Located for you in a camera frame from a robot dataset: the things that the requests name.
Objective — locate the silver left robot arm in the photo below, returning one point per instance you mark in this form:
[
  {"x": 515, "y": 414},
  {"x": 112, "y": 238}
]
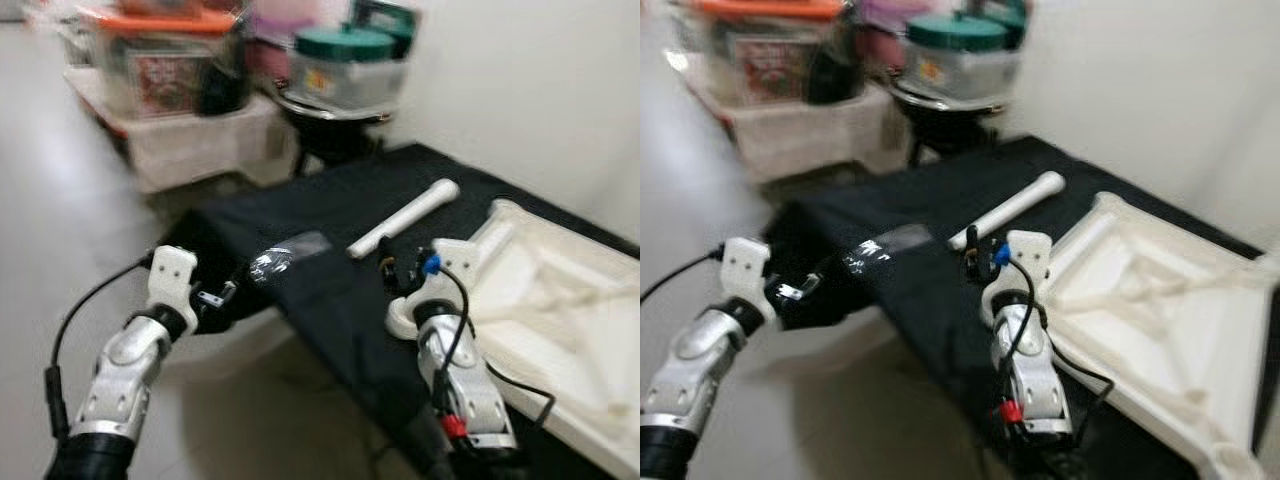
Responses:
[
  {"x": 125, "y": 375},
  {"x": 700, "y": 370}
]

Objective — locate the black tablecloth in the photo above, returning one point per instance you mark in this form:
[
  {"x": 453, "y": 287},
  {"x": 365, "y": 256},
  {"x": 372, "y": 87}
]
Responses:
[
  {"x": 330, "y": 200},
  {"x": 900, "y": 200}
]

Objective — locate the black wok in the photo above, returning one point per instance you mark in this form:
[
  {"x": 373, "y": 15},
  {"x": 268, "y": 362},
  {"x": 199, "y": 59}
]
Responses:
[
  {"x": 335, "y": 135},
  {"x": 945, "y": 125}
]

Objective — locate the beige cloth covered bench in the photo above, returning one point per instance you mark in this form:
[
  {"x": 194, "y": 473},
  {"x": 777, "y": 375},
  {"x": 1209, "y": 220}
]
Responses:
[
  {"x": 810, "y": 135},
  {"x": 190, "y": 145}
]

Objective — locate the white plastic table top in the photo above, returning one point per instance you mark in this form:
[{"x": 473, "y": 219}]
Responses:
[
  {"x": 1160, "y": 310},
  {"x": 560, "y": 320}
]

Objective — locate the clear plastic storage box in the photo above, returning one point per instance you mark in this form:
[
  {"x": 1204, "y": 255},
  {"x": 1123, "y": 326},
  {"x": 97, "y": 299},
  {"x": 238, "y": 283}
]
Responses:
[
  {"x": 960, "y": 72},
  {"x": 350, "y": 82}
]

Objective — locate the black bag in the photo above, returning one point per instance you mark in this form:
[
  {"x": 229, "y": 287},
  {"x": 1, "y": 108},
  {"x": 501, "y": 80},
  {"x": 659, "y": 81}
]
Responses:
[
  {"x": 225, "y": 92},
  {"x": 833, "y": 78}
]

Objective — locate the red printed carton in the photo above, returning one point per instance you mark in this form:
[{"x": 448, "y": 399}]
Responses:
[
  {"x": 168, "y": 85},
  {"x": 772, "y": 68}
]

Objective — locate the green pot with lid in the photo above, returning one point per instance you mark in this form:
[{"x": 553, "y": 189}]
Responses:
[
  {"x": 345, "y": 43},
  {"x": 955, "y": 30}
]

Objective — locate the pink box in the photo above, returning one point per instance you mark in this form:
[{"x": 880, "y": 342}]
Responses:
[
  {"x": 893, "y": 25},
  {"x": 280, "y": 30}
]

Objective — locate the orange lidded storage box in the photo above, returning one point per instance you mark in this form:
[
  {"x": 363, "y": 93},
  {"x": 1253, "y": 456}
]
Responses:
[
  {"x": 160, "y": 22},
  {"x": 770, "y": 8}
]

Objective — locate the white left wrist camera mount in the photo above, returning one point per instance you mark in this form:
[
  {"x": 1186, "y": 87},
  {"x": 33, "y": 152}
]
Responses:
[
  {"x": 172, "y": 280},
  {"x": 748, "y": 272}
]

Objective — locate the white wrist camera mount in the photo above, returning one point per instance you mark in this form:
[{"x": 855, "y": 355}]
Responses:
[
  {"x": 458, "y": 262},
  {"x": 1028, "y": 258},
  {"x": 172, "y": 280},
  {"x": 748, "y": 272}
]

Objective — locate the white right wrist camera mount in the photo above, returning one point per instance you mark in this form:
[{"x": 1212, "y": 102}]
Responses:
[
  {"x": 1028, "y": 258},
  {"x": 458, "y": 262}
]

